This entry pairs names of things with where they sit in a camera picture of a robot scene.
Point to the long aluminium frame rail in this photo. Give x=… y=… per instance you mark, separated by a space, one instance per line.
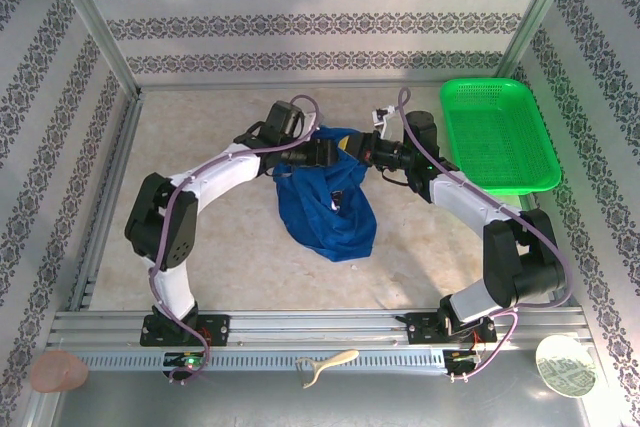
x=225 y=84

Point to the translucent pink cup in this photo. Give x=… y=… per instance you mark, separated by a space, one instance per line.
x=57 y=372

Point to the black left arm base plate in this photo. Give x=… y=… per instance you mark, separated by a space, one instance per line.
x=220 y=329

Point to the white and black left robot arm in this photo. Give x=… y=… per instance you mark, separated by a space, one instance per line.
x=225 y=174

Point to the green plastic basket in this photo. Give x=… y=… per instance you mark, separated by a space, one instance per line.
x=500 y=137

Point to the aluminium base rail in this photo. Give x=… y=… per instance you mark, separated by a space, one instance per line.
x=310 y=327

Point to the aluminium frame post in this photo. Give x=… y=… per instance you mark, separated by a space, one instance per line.
x=540 y=12
x=90 y=17

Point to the blue t-shirt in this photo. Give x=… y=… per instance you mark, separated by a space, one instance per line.
x=340 y=237

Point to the cream vegetable peeler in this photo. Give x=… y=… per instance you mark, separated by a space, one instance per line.
x=342 y=358

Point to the aluminium side frame rail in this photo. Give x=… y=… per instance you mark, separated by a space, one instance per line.
x=107 y=197
x=526 y=202

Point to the small circuit board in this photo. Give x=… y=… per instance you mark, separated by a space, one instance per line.
x=462 y=356
x=190 y=361

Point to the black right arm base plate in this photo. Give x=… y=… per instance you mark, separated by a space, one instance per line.
x=420 y=327

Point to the round green patterned disc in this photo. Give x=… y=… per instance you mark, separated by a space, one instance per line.
x=565 y=367

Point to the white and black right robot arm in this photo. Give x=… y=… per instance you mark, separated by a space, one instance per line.
x=515 y=267

